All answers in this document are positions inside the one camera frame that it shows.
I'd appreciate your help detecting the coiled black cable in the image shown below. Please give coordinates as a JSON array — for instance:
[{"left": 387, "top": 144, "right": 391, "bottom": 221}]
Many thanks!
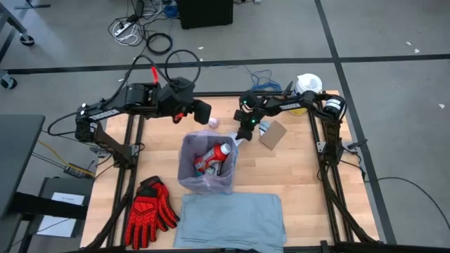
[{"left": 145, "top": 32, "right": 174, "bottom": 56}]

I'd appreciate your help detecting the yellow canister with white lid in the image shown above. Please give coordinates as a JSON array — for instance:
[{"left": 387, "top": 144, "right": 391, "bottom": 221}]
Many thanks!
[{"left": 292, "top": 72, "right": 323, "bottom": 117}]

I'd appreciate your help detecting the white coiled cable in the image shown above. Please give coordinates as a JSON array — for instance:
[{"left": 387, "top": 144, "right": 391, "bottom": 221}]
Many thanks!
[{"left": 112, "top": 30, "right": 141, "bottom": 47}]

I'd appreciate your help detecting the black desk crossbar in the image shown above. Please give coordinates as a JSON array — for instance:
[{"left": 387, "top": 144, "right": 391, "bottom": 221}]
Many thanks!
[{"left": 13, "top": 191, "right": 89, "bottom": 221}]

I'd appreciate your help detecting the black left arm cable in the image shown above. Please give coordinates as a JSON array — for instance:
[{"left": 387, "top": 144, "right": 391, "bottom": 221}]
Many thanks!
[{"left": 105, "top": 48, "right": 202, "bottom": 106}]

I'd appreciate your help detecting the white printed paper sheet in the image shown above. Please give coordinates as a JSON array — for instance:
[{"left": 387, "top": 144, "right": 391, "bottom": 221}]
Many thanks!
[{"left": 36, "top": 191, "right": 86, "bottom": 239}]

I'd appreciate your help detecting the blue coiled cable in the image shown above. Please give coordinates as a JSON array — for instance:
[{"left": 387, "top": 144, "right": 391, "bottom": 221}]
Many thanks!
[{"left": 162, "top": 2, "right": 179, "bottom": 18}]

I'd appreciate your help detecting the grey cart leg with caster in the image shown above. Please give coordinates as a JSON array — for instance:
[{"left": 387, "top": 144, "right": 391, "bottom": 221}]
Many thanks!
[{"left": 0, "top": 1, "right": 37, "bottom": 47}]

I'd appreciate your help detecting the white power strip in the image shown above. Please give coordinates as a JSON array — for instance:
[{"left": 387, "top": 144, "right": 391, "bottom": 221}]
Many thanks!
[{"left": 112, "top": 20, "right": 134, "bottom": 37}]

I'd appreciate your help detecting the grey box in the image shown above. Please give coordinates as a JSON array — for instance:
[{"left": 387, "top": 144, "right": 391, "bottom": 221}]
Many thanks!
[{"left": 34, "top": 176, "right": 96, "bottom": 239}]

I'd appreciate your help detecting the red bottle with white cap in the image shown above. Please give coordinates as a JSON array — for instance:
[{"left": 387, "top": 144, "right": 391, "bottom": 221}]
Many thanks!
[{"left": 193, "top": 142, "right": 233, "bottom": 174}]

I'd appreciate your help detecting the dark grey desk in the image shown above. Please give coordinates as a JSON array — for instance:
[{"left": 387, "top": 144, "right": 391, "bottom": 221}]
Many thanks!
[{"left": 0, "top": 113, "right": 46, "bottom": 219}]

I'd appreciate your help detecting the brown cardboard piece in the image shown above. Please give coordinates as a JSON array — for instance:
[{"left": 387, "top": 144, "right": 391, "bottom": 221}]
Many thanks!
[{"left": 259, "top": 120, "right": 288, "bottom": 150}]

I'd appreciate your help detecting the blue network cable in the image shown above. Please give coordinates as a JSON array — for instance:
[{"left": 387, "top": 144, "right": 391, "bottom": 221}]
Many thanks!
[{"left": 242, "top": 68, "right": 283, "bottom": 93}]

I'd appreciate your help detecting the green circuit board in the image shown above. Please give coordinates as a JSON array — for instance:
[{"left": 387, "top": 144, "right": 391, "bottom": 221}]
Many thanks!
[{"left": 63, "top": 162, "right": 96, "bottom": 180}]

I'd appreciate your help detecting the black box on floor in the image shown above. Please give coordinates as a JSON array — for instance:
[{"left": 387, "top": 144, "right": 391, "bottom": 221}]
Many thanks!
[{"left": 176, "top": 0, "right": 235, "bottom": 30}]

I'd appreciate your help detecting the red black work glove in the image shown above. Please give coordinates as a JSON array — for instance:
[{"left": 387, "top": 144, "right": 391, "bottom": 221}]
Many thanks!
[
  {"left": 138, "top": 175, "right": 181, "bottom": 233},
  {"left": 124, "top": 195, "right": 166, "bottom": 251}
]

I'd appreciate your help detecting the grey-blue plastic trash bag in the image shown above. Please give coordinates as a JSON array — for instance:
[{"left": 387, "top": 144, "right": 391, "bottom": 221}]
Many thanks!
[{"left": 173, "top": 191, "right": 288, "bottom": 252}]

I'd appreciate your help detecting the black floor cable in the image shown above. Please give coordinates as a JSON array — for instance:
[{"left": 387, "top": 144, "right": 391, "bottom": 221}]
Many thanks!
[{"left": 364, "top": 176, "right": 450, "bottom": 233}]

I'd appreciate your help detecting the translucent purple trash bag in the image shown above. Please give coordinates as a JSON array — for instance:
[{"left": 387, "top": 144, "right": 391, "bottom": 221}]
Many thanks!
[{"left": 176, "top": 129, "right": 240, "bottom": 197}]

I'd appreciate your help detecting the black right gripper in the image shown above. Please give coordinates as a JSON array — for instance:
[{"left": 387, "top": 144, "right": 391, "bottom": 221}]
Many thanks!
[{"left": 233, "top": 99, "right": 269, "bottom": 142}]

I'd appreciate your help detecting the black aluminium table frame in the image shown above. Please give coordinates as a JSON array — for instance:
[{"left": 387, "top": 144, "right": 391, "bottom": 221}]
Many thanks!
[{"left": 82, "top": 90, "right": 386, "bottom": 253}]

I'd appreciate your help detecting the yellow cable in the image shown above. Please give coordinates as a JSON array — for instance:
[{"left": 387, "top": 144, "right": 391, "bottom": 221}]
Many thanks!
[{"left": 37, "top": 139, "right": 71, "bottom": 166}]

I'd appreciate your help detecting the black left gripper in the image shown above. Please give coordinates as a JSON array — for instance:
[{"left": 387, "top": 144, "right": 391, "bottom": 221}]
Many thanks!
[{"left": 157, "top": 76, "right": 213, "bottom": 126}]

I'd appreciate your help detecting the black caster wheel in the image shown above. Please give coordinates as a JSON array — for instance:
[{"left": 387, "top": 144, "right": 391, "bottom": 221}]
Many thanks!
[{"left": 0, "top": 69, "right": 18, "bottom": 91}]

